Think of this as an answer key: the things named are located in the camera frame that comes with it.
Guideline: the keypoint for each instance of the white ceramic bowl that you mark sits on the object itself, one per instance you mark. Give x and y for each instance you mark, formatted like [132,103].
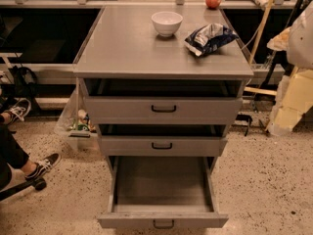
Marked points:
[166,23]

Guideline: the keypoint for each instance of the black sneaker lower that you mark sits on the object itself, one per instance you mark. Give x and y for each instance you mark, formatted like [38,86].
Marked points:
[34,170]

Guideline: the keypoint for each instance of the black chair caster wheel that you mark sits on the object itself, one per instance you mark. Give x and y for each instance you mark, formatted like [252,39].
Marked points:
[39,184]

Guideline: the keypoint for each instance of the black sneaker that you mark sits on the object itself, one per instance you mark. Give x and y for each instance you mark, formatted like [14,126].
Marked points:
[34,170]
[19,111]

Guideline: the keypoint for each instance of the wooden easel frame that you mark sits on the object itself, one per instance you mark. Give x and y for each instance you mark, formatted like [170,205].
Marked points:
[256,39]

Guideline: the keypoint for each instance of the grey top drawer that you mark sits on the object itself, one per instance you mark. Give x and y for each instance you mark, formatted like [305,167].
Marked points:
[154,110]

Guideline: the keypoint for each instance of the grey bottom drawer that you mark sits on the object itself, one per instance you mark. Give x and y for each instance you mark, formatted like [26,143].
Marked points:
[162,193]

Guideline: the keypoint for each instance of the grey middle drawer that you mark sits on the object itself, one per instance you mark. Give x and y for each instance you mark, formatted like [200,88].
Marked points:
[181,140]

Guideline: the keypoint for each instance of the blue chip bag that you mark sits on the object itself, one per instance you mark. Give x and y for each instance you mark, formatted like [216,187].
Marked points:
[209,38]

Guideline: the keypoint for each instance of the black trouser leg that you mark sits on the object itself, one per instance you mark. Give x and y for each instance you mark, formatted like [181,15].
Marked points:
[11,155]

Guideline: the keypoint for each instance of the clear plastic storage bin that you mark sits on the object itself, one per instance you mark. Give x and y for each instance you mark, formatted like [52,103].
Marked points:
[75,126]

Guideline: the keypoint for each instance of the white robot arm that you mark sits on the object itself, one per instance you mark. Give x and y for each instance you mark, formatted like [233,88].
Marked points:
[295,92]

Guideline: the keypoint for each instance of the grey drawer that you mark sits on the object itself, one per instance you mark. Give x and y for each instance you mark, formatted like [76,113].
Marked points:
[154,110]
[181,140]
[162,193]

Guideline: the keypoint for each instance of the black sneaker upper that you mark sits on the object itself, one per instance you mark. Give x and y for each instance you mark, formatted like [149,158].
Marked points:
[19,111]

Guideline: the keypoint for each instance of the grey drawer cabinet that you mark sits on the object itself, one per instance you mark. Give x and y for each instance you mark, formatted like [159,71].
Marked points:
[126,57]

